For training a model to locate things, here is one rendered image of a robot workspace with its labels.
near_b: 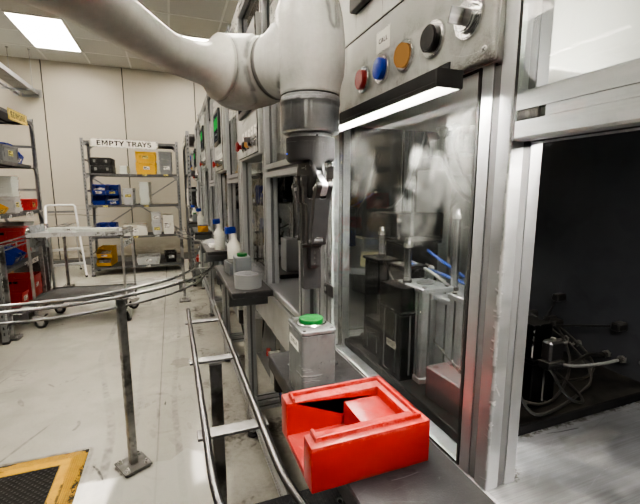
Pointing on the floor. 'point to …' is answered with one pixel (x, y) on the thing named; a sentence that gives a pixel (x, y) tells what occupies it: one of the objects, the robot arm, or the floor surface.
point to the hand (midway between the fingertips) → (310, 266)
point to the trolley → (81, 286)
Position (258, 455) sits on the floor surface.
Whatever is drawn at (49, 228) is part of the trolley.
